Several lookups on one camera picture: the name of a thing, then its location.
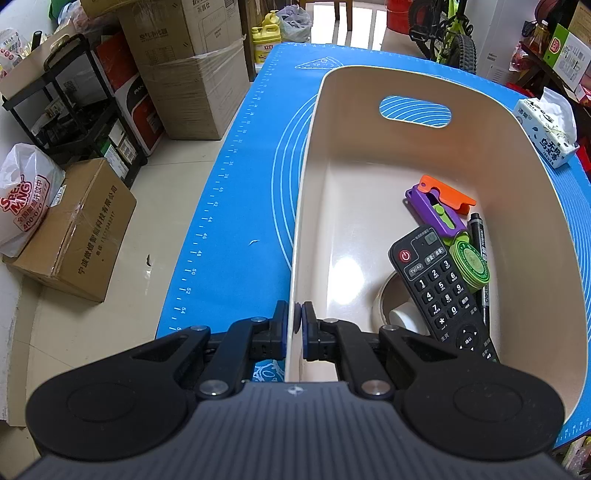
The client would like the white tape roll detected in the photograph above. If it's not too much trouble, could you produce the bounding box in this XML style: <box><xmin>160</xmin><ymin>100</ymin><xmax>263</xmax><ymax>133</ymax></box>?
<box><xmin>370</xmin><ymin>272</ymin><xmax>430</xmax><ymax>336</ymax></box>

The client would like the black remote control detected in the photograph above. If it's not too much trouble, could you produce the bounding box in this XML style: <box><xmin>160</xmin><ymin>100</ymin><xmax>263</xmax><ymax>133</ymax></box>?
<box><xmin>389</xmin><ymin>225</ymin><xmax>499</xmax><ymax>362</ymax></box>

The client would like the green round tape measure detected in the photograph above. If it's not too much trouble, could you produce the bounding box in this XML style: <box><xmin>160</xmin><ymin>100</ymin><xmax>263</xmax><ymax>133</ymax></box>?
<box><xmin>450</xmin><ymin>239</ymin><xmax>490</xmax><ymax>292</ymax></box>

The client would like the beige plastic storage bin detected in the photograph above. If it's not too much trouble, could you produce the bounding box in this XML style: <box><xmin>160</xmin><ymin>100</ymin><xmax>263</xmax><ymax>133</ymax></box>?
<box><xmin>290</xmin><ymin>66</ymin><xmax>590</xmax><ymax>433</ymax></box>

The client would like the orange purple green toy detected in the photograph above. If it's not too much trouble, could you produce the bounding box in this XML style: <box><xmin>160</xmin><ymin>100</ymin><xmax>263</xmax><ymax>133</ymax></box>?
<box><xmin>405</xmin><ymin>175</ymin><xmax>477</xmax><ymax>246</ymax></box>

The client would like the black marker pen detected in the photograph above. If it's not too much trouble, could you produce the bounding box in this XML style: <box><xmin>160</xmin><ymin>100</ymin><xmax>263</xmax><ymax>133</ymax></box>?
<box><xmin>468</xmin><ymin>213</ymin><xmax>491</xmax><ymax>330</ymax></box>

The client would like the blue silicone table mat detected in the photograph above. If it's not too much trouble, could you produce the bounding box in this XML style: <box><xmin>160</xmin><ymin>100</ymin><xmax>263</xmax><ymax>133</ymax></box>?
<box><xmin>155</xmin><ymin>42</ymin><xmax>591</xmax><ymax>451</ymax></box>

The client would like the floor cardboard box with print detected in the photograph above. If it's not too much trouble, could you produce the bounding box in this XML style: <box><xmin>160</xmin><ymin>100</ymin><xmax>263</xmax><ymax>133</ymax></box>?
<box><xmin>4</xmin><ymin>158</ymin><xmax>136</xmax><ymax>303</ymax></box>

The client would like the wrapped bottom cardboard box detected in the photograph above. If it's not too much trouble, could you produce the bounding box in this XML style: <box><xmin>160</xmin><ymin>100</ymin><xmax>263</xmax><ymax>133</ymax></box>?
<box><xmin>140</xmin><ymin>39</ymin><xmax>250</xmax><ymax>140</ymax></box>

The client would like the white red plastic bag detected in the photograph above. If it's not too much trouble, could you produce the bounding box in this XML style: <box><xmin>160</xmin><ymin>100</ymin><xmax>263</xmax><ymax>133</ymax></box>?
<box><xmin>0</xmin><ymin>143</ymin><xmax>65</xmax><ymax>258</ymax></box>

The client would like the black metal shelf rack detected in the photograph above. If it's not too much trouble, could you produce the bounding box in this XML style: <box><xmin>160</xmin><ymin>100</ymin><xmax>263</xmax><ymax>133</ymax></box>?
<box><xmin>1</xmin><ymin>34</ymin><xmax>147</xmax><ymax>187</ymax></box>

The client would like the yellow oil jug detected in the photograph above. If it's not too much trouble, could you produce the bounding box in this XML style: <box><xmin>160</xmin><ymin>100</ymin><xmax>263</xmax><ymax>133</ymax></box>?
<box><xmin>250</xmin><ymin>10</ymin><xmax>281</xmax><ymax>66</ymax></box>

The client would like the white tissue pack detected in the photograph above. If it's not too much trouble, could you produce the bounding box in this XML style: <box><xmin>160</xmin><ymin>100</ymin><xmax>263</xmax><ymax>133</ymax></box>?
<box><xmin>513</xmin><ymin>88</ymin><xmax>579</xmax><ymax>169</ymax></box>

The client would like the translucent plastic bag on floor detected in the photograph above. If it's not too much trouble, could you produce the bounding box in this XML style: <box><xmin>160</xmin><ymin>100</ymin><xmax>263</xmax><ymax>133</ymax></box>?
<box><xmin>276</xmin><ymin>4</ymin><xmax>312</xmax><ymax>43</ymax></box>

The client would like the red black appliance box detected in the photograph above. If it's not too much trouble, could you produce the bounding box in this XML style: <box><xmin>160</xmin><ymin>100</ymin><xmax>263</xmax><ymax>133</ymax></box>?
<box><xmin>95</xmin><ymin>33</ymin><xmax>164</xmax><ymax>156</ymax></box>

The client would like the middle stacked cardboard box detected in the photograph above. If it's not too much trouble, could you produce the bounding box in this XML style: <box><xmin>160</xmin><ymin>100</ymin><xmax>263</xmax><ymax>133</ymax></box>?
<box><xmin>117</xmin><ymin>0</ymin><xmax>242</xmax><ymax>66</ymax></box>

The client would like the green black bicycle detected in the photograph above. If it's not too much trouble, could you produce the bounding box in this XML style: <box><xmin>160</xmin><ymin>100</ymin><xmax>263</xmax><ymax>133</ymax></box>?
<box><xmin>409</xmin><ymin>0</ymin><xmax>477</xmax><ymax>74</ymax></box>

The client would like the wooden stool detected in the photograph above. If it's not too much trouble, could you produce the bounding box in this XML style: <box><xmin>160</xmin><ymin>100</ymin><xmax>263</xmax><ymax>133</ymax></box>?
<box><xmin>303</xmin><ymin>0</ymin><xmax>356</xmax><ymax>21</ymax></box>

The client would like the white cabinet appliance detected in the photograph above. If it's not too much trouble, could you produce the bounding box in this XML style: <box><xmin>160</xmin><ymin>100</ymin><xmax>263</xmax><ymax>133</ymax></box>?
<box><xmin>467</xmin><ymin>1</ymin><xmax>538</xmax><ymax>85</ymax></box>

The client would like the green white carton box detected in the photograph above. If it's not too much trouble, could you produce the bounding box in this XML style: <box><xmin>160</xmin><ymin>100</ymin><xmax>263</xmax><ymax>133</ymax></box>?
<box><xmin>543</xmin><ymin>24</ymin><xmax>590</xmax><ymax>91</ymax></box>

